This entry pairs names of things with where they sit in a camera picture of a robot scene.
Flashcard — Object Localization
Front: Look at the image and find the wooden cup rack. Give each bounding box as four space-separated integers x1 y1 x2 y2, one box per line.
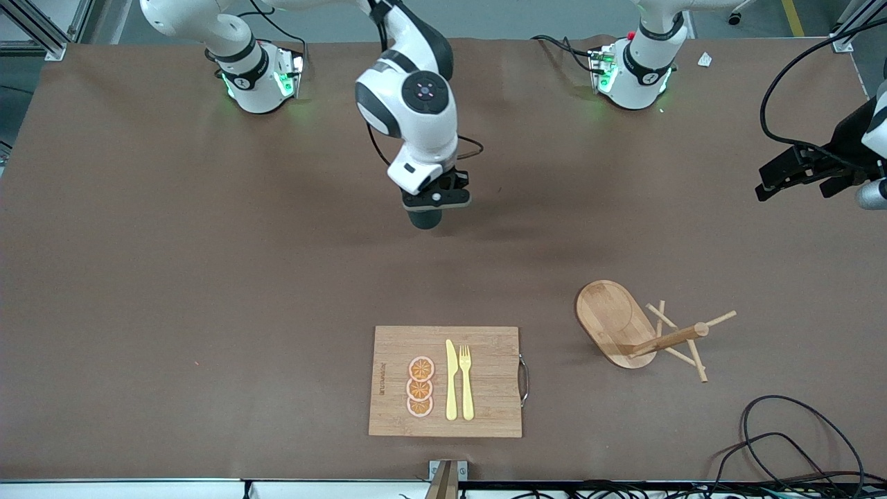
574 279 737 384

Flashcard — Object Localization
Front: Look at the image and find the bamboo cutting board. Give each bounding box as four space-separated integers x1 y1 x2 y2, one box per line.
368 326 530 439

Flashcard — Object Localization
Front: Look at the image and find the yellow plastic knife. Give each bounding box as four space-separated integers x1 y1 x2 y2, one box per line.
445 339 459 421

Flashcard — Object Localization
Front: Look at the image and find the yellow plastic fork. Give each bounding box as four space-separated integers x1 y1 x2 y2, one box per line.
459 344 475 421

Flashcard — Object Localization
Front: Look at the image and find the brown table cover mat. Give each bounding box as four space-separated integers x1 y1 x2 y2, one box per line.
0 35 887 483

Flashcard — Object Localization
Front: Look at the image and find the aluminium frame profile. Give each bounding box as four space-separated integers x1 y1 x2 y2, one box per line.
829 0 887 53
0 0 68 62
69 0 95 42

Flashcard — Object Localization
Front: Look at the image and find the black left arm base cable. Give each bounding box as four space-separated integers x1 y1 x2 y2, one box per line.
532 35 598 74

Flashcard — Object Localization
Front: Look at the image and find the black arm base cable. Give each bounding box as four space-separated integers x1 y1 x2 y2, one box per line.
532 35 598 74
236 0 310 68

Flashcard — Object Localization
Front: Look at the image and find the black right arm base cable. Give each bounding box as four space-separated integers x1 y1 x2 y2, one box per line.
236 0 310 68

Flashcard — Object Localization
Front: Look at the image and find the black looped cable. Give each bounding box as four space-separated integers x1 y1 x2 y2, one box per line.
740 395 867 499
707 433 832 499

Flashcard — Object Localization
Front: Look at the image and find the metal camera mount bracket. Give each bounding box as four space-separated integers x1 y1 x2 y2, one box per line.
424 459 468 499

